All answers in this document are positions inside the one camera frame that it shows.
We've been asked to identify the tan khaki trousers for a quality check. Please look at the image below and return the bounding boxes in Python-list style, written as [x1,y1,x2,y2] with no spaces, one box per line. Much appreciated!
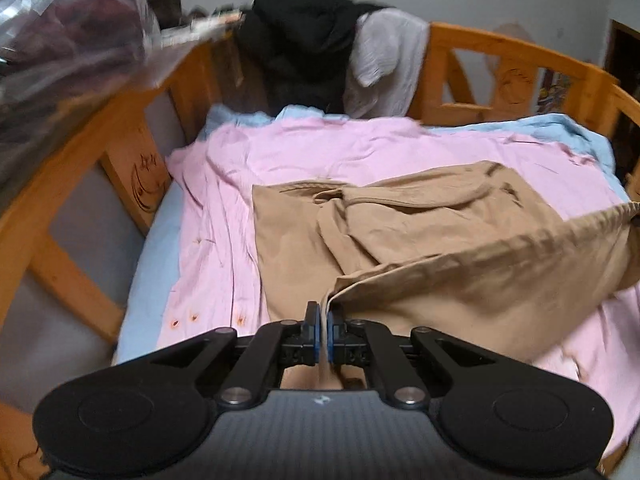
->
[252,160,639,362]

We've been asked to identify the clear plastic bag of clothes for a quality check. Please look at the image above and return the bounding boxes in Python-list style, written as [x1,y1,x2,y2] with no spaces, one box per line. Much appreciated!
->
[1,0,146,200]

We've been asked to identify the pink bed sheet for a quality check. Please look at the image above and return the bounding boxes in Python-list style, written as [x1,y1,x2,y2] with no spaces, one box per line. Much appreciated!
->
[157,114,639,451]

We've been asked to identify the light blue bed sheet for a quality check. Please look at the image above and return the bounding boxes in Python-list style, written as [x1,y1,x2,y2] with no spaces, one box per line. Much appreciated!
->
[118,104,627,362]

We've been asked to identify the dark brown bag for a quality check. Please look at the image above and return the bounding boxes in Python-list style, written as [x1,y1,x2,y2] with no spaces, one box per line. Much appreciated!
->
[146,0,190,30]

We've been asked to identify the wooden bed frame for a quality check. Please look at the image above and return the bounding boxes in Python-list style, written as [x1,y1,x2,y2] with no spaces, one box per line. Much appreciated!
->
[0,20,640,480]

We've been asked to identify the white cloth on rail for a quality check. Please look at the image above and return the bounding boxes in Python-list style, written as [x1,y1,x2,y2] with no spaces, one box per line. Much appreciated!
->
[343,8,430,118]

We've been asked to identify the black jacket on rail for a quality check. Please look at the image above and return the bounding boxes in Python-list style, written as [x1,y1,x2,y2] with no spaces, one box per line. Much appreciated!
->
[236,0,382,114]

